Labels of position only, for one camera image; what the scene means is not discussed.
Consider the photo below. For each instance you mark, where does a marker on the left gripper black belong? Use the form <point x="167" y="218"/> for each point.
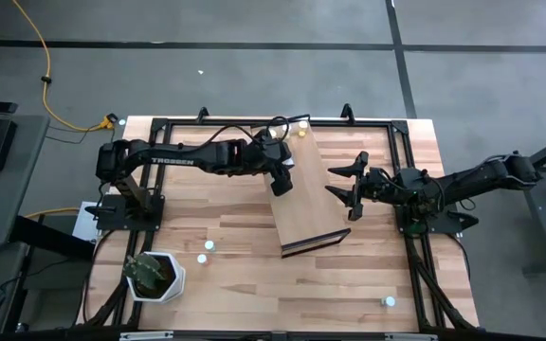
<point x="280" y="182"/>

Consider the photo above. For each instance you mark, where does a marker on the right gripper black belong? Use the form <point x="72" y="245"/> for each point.
<point x="356" y="210"/>

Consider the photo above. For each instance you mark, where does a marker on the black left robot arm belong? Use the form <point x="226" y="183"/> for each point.
<point x="178" y="161"/>

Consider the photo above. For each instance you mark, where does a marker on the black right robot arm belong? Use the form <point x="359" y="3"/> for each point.
<point x="481" y="177"/>

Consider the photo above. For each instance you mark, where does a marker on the white hexagonal plant pot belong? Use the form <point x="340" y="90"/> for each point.
<point x="176" y="284"/>

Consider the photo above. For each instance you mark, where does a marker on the green cactus plant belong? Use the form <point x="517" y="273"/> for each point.
<point x="142" y="272"/>

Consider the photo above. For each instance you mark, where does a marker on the gray metal stand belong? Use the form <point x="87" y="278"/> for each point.
<point x="538" y="208"/>

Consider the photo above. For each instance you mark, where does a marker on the white paper sheet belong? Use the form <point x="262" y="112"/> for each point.
<point x="81" y="227"/>

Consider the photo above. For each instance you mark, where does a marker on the black desk beam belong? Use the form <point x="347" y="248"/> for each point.
<point x="50" y="237"/>

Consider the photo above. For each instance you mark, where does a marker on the wooden shelf black frame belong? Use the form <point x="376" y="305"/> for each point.
<point x="311" y="208"/>

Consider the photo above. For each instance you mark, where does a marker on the black frame clamp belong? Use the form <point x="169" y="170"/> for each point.
<point x="346" y="111"/>
<point x="202" y="113"/>

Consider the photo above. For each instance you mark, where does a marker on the black aluminium table frame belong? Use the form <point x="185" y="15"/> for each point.
<point x="183" y="123"/>

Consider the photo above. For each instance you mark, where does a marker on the gray metal bracket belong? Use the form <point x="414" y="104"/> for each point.
<point x="146" y="335"/>

